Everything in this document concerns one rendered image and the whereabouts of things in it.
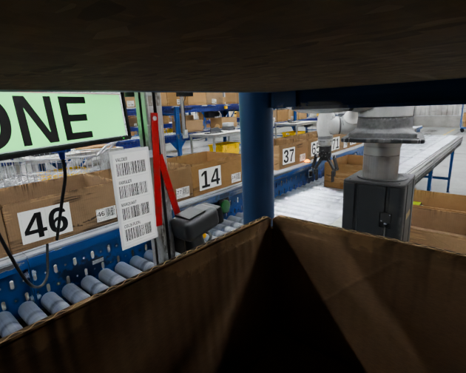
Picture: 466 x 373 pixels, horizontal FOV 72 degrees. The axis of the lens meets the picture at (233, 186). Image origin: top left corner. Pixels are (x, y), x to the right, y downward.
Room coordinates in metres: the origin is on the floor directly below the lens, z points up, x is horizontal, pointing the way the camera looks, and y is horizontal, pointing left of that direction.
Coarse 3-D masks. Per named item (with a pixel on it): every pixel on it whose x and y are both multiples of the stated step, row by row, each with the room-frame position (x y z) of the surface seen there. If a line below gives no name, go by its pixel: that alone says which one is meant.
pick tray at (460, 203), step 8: (416, 192) 1.61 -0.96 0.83; (424, 192) 1.59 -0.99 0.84; (432, 192) 1.56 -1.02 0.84; (440, 192) 1.54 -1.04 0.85; (416, 200) 1.61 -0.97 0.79; (424, 200) 1.58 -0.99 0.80; (432, 200) 1.56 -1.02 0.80; (440, 200) 1.54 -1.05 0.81; (448, 200) 1.51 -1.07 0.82; (456, 200) 1.49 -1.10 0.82; (464, 200) 1.47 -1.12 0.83; (432, 208) 1.32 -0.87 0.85; (440, 208) 1.30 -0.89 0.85; (448, 208) 1.51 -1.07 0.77; (456, 208) 1.49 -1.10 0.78; (464, 208) 1.47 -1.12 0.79
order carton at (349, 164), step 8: (344, 160) 2.38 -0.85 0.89; (352, 160) 2.40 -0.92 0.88; (360, 160) 2.36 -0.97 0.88; (328, 168) 2.12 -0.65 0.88; (344, 168) 2.04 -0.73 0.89; (352, 168) 2.01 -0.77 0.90; (360, 168) 1.97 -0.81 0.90; (328, 176) 2.12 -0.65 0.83; (336, 176) 2.08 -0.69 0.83; (344, 176) 2.04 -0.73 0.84; (328, 184) 2.12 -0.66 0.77; (336, 184) 2.08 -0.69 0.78
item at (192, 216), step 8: (192, 208) 0.71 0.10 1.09; (200, 208) 0.71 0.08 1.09; (208, 208) 0.70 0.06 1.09; (216, 208) 0.71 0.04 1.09; (176, 216) 0.68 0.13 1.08; (184, 216) 0.67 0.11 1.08; (192, 216) 0.66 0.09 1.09; (200, 216) 0.67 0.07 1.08; (208, 216) 0.68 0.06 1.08; (216, 216) 0.70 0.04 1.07; (176, 224) 0.66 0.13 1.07; (184, 224) 0.65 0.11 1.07; (192, 224) 0.65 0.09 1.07; (200, 224) 0.66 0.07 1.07; (208, 224) 0.68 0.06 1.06; (216, 224) 0.70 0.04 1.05; (176, 232) 0.66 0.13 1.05; (184, 232) 0.64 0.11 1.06; (192, 232) 0.65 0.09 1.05; (200, 232) 0.66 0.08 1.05; (184, 240) 0.65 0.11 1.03; (192, 240) 0.65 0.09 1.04; (200, 240) 0.68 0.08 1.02; (192, 248) 0.67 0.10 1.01
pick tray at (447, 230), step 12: (420, 216) 1.32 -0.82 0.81; (432, 216) 1.30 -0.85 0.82; (444, 216) 1.27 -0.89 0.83; (456, 216) 1.24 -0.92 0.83; (420, 228) 1.31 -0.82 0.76; (432, 228) 1.29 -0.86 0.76; (444, 228) 1.26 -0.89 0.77; (456, 228) 1.24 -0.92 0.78; (420, 240) 1.08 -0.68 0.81; (432, 240) 1.06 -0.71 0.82; (444, 240) 1.03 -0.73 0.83; (456, 240) 1.01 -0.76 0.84
